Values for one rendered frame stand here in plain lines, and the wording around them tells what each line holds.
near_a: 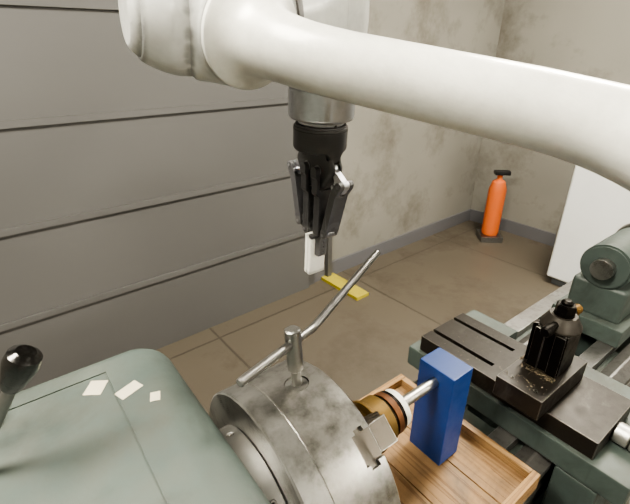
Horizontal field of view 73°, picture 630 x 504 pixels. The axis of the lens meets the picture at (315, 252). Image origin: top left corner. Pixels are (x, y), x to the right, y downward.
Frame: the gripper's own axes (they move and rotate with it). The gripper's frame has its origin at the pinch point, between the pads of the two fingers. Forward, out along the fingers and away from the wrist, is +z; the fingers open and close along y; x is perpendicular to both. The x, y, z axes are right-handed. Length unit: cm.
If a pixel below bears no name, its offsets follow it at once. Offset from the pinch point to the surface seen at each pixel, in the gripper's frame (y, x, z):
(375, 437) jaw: -22.4, 6.2, 15.9
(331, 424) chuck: -19.7, 11.8, 12.1
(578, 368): -28, -53, 32
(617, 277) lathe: -18, -95, 29
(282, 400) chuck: -13.6, 15.1, 11.3
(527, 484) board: -33, -28, 43
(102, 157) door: 173, -6, 30
